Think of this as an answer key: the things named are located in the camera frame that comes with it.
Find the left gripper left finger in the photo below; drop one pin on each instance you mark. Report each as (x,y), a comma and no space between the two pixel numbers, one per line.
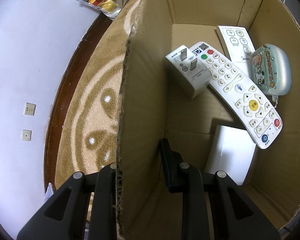
(81,200)

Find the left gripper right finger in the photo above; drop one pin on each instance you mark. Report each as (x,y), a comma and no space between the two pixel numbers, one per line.
(213,205)

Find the white TV remote control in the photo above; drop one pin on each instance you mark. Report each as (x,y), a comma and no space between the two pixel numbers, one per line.
(248,102)

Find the white power adapter plug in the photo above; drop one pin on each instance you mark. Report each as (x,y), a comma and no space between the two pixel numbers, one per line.
(190,74)

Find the pale blue cartoon case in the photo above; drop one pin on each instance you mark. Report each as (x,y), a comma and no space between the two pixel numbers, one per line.
(271,71)

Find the white Midea fan remote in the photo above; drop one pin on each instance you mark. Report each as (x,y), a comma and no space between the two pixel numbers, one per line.
(237,45)

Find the brown cardboard box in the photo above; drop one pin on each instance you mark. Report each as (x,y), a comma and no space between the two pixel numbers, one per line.
(154,107)

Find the white flat box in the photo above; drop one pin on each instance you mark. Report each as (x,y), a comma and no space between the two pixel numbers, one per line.
(232,151)

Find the beige brown floral rug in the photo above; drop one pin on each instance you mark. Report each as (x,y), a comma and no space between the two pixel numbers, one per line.
(88,140)

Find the plastic bag with toys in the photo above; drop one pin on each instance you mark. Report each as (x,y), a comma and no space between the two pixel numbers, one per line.
(109,8)

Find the lower wall socket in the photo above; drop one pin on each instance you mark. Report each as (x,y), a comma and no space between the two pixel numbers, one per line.
(26,135)

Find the wall socket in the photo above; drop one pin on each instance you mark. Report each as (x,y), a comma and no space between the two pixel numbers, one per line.
(26,135)
(30,109)

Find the upper wall socket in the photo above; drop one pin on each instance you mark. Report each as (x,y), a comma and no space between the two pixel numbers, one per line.
(30,109)

